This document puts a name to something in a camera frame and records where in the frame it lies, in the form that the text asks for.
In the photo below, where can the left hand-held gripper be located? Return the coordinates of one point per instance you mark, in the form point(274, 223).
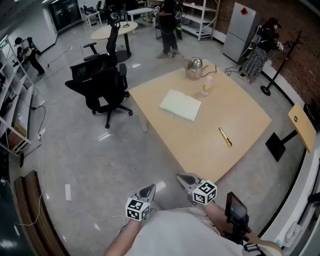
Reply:
point(136, 208)

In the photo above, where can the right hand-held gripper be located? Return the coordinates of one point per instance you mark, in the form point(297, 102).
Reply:
point(203, 192)

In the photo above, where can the blue cover notebook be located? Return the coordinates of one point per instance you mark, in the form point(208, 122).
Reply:
point(180, 105)

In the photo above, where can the person's left forearm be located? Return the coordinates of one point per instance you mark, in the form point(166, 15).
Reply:
point(122, 237)

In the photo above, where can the black chest-mounted monitor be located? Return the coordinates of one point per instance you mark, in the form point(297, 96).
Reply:
point(236, 207)

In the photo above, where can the person's white shirt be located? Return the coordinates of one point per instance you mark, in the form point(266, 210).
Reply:
point(180, 235)

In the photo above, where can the yellow utility knife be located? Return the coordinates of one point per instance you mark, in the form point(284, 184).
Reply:
point(225, 137)

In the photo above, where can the white power strip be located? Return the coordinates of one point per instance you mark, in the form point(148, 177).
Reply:
point(68, 192)

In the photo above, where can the clear plastic drink bottle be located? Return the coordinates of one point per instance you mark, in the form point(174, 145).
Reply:
point(207, 87)

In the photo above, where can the black office chair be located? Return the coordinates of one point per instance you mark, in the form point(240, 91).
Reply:
point(105, 87)
point(112, 45)

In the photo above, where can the steel electric kettle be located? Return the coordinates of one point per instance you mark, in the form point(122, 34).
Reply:
point(193, 67)

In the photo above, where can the small wooden side table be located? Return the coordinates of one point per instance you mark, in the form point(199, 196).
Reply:
point(301, 125)

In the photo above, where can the black coat rack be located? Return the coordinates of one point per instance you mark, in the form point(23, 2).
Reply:
point(282, 65)

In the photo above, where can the grey refrigerator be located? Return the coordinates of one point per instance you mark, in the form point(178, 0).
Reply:
point(241, 30)

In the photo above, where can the white shelving unit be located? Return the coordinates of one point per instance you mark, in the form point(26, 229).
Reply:
point(12, 100)

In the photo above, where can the white metal shelf rack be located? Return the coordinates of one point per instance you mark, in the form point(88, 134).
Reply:
point(200, 17)

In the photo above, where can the round wooden table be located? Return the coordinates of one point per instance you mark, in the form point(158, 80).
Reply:
point(105, 31)

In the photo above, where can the white desk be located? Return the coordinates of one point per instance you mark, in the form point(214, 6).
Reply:
point(140, 11)

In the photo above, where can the small white table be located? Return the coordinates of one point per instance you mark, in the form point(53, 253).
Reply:
point(91, 13)

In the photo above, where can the black glass cabinet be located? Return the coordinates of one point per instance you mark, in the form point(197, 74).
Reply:
point(65, 13)

